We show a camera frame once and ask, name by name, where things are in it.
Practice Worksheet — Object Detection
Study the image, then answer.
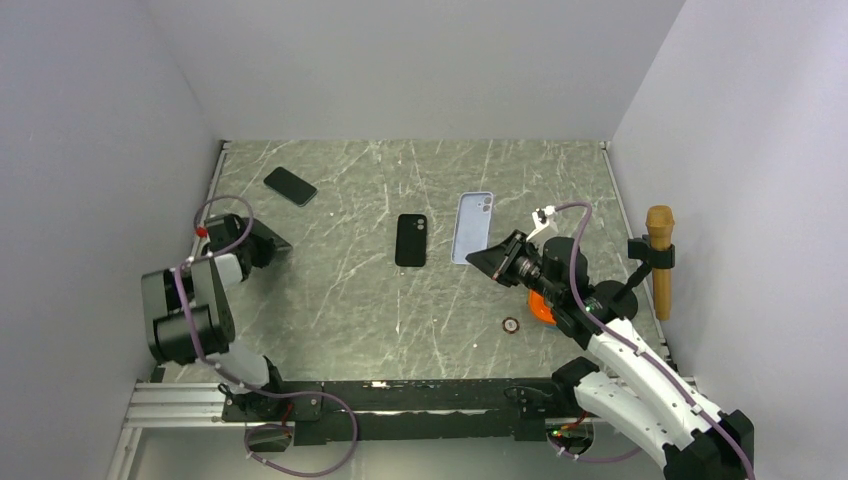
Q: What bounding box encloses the light blue phone case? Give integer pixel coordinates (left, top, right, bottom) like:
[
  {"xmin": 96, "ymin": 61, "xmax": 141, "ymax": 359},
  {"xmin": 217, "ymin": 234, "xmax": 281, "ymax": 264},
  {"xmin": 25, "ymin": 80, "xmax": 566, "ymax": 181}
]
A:
[{"xmin": 450, "ymin": 191, "xmax": 494, "ymax": 265}]

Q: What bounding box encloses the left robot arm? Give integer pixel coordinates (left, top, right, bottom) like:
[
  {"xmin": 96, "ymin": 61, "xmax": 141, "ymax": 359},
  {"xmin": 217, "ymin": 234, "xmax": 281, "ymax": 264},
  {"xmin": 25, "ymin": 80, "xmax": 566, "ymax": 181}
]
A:
[{"xmin": 141, "ymin": 213, "xmax": 292, "ymax": 420}]

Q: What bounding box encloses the small round brown coin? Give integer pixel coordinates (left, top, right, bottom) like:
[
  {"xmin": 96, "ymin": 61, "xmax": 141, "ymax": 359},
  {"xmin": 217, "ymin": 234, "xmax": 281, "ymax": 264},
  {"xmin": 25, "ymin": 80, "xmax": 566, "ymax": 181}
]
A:
[{"xmin": 502, "ymin": 317, "xmax": 520, "ymax": 334}]

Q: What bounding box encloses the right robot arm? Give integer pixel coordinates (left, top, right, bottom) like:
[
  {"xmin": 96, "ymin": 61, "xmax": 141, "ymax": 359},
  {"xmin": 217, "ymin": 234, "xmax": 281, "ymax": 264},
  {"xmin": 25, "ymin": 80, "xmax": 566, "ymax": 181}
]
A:
[{"xmin": 466, "ymin": 231, "xmax": 755, "ymax": 479}]

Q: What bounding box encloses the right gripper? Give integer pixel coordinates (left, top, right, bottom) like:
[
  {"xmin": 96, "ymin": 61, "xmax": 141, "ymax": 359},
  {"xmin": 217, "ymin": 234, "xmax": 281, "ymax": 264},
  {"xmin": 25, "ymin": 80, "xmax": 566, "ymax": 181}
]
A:
[{"xmin": 467, "ymin": 229, "xmax": 562, "ymax": 304}]

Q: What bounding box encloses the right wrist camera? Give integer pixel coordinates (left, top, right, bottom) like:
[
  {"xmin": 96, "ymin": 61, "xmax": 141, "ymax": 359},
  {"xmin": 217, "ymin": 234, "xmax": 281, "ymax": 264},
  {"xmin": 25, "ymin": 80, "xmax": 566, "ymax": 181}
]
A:
[{"xmin": 527, "ymin": 205, "xmax": 559, "ymax": 249}]

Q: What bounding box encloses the brown microphone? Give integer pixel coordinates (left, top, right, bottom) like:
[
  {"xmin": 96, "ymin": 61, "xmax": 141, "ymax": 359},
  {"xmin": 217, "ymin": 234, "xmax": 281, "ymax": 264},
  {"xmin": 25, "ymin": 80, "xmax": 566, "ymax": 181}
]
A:
[{"xmin": 645, "ymin": 205, "xmax": 675, "ymax": 321}]

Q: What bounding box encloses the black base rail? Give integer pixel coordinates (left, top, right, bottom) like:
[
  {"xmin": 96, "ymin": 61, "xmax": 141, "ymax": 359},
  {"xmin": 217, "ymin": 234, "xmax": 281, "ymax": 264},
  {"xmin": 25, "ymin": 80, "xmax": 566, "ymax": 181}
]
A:
[{"xmin": 218, "ymin": 377, "xmax": 591, "ymax": 446}]

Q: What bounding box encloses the black smartphone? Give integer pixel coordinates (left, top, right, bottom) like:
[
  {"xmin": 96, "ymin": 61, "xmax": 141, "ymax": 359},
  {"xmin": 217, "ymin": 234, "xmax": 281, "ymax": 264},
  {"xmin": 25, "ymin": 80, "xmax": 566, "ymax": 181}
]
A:
[{"xmin": 263, "ymin": 167, "xmax": 317, "ymax": 207}]

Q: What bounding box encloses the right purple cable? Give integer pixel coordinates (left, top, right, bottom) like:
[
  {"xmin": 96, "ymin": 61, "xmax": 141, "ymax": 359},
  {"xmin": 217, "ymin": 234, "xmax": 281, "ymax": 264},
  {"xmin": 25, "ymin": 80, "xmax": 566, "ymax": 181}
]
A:
[{"xmin": 555, "ymin": 201, "xmax": 757, "ymax": 480}]

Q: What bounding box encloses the orange curved toy track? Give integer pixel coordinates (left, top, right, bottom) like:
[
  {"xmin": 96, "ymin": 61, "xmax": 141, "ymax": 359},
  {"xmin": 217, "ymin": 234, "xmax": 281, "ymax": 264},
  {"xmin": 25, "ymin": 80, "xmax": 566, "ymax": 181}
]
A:
[{"xmin": 527, "ymin": 291, "xmax": 556, "ymax": 326}]

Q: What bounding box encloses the black phone case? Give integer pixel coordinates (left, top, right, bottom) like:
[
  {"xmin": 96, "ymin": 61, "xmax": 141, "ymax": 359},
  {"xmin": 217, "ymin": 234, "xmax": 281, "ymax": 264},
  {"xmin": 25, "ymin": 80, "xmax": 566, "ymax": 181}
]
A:
[{"xmin": 394, "ymin": 213, "xmax": 428, "ymax": 268}]

